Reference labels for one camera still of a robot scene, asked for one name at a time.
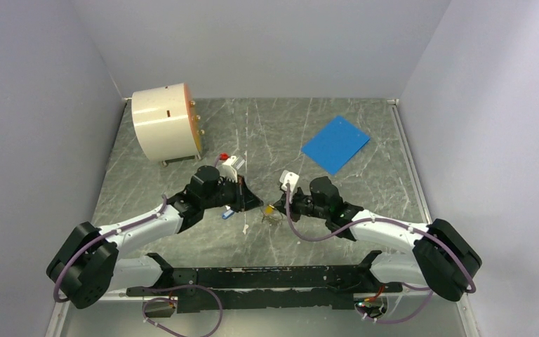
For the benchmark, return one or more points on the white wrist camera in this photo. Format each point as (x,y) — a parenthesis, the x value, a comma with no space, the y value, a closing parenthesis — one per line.
(288,180)
(229,169)

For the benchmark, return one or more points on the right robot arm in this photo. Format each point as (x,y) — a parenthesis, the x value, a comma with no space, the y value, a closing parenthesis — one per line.
(434,255)

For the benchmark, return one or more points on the blue key tag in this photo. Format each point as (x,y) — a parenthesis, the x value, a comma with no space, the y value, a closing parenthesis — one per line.
(228,214)

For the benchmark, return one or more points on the cream cylindrical drum device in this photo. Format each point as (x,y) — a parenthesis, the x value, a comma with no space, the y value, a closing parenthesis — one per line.
(165,122)

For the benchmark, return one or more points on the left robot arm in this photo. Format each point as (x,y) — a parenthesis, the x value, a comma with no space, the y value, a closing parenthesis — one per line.
(93,260)

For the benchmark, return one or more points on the large metal keyring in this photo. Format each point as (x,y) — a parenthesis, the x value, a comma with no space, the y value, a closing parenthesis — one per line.
(273,220)

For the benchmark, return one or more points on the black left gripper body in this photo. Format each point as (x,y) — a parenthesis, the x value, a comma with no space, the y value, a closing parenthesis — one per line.
(234,198)

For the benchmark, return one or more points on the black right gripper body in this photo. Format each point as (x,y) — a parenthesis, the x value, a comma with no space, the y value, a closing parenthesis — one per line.
(301,203)

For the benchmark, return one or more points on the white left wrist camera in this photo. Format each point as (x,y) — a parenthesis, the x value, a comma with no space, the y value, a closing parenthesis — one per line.
(229,169)

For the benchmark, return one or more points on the blue square mat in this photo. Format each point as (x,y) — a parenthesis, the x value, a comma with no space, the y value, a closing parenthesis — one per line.
(335,144)

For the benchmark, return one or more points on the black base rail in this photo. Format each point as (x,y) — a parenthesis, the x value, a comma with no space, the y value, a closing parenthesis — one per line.
(336,286)

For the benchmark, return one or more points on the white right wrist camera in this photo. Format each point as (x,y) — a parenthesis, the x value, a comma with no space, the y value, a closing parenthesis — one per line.
(288,180)

